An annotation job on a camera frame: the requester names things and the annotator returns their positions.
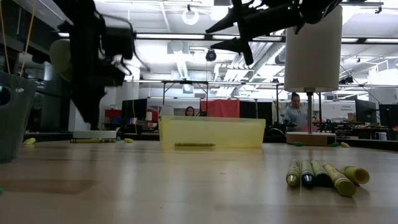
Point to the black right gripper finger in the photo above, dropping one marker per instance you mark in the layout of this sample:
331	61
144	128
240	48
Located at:
225	20
231	44

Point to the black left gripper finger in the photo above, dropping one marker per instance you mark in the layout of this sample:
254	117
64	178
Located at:
97	112
84	109

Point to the yellow translucent plastic bin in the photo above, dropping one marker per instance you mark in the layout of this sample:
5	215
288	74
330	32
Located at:
214	132

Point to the dark blue crayon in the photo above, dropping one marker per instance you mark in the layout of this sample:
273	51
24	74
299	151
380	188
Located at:
308	175

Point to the dark green crayon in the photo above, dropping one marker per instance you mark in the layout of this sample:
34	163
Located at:
321	175

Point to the black round ceiling unit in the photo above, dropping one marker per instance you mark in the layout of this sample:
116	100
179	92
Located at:
211	55

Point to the white gooseneck desk lamp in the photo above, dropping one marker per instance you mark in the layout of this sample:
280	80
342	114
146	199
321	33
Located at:
59	59

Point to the black monitor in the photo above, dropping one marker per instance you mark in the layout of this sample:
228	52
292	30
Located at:
388	115
365	110
134	109

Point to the yellow crayon bit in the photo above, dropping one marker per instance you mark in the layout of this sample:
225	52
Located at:
128	140
29	141
345	144

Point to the white shade wooden base lamp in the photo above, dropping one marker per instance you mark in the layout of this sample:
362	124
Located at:
314	62

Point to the red partition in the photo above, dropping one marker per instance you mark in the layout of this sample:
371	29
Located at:
220	108

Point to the black partition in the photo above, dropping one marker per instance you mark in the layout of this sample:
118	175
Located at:
255	109

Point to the grey translucent plastic tray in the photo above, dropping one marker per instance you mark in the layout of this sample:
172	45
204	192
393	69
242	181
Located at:
12	124

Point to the person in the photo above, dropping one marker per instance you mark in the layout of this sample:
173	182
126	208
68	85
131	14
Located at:
295	113
189	111

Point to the yellow hollow crayon stub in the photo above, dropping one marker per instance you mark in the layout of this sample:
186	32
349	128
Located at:
357	175

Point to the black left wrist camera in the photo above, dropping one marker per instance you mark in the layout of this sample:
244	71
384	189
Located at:
119	42

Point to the black metal workbench frame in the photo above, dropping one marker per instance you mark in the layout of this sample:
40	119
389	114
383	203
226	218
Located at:
186	82

